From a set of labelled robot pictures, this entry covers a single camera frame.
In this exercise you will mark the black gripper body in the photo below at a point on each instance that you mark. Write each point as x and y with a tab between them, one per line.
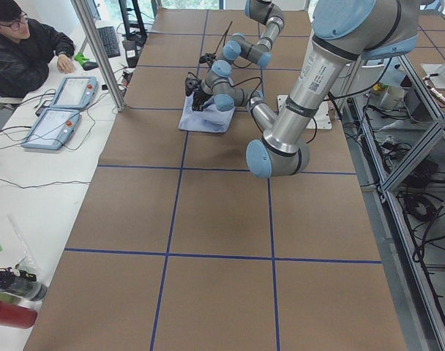
200	97

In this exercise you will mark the light blue striped shirt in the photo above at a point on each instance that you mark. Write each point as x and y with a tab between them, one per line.
210	119

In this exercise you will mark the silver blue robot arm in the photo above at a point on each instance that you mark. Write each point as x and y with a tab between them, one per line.
266	13
343	31

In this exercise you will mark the black keyboard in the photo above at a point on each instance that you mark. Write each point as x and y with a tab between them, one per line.
109	41

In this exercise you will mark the far blue teach pendant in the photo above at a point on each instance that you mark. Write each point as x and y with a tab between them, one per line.
75	93

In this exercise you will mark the blue teach pendant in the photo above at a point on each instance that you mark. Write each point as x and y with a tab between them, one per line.
52	129
75	93

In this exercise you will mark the near blue teach pendant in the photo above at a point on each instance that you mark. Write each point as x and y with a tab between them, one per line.
52	129

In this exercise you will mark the person in black jacket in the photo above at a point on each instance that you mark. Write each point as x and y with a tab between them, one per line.
26	49

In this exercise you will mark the dark transparent water bottle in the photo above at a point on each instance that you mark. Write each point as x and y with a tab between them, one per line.
21	284

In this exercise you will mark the red water bottle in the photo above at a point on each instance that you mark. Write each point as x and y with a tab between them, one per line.
16	316

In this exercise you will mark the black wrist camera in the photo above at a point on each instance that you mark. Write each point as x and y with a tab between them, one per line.
192	84
208	59

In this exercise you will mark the aluminium frame post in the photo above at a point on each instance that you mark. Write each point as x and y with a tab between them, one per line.
87	22

